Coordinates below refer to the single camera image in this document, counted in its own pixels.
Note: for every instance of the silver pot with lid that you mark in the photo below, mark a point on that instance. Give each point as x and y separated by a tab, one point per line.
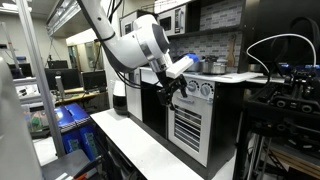
213	65

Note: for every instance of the aluminium frame post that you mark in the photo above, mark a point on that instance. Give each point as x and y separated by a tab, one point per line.
38	67

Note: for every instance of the white toy microwave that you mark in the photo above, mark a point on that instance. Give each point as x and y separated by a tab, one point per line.
173	21

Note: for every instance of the upper white fridge door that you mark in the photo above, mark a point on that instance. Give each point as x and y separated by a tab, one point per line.
126	23

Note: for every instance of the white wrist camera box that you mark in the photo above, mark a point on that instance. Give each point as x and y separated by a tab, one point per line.
177	68

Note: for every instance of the black computer monitor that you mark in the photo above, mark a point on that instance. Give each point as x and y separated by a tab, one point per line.
95	80

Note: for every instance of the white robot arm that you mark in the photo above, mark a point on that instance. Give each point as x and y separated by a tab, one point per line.
147	43

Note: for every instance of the blue storage box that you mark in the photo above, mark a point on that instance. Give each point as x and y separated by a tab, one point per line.
76	129

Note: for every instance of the white fridge door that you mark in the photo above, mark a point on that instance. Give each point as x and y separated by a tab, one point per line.
133	94
126	23

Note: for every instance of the wooden spatula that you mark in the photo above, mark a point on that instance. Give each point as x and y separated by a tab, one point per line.
230	55

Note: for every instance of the black camera rig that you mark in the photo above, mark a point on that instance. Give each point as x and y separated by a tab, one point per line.
289	110

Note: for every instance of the lower white fridge door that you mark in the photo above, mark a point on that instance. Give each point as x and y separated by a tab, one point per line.
133	94

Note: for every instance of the grey stove knob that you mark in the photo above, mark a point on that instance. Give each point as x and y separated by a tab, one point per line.
192	86
206	89

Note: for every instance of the white oven door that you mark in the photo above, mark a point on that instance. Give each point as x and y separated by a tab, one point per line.
189	126

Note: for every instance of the white black smart speaker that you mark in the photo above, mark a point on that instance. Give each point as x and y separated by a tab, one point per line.
119	98

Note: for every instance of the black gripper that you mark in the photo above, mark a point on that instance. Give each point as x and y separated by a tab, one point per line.
165	94

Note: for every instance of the toy kitchen play set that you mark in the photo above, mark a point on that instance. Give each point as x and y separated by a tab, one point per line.
209	25

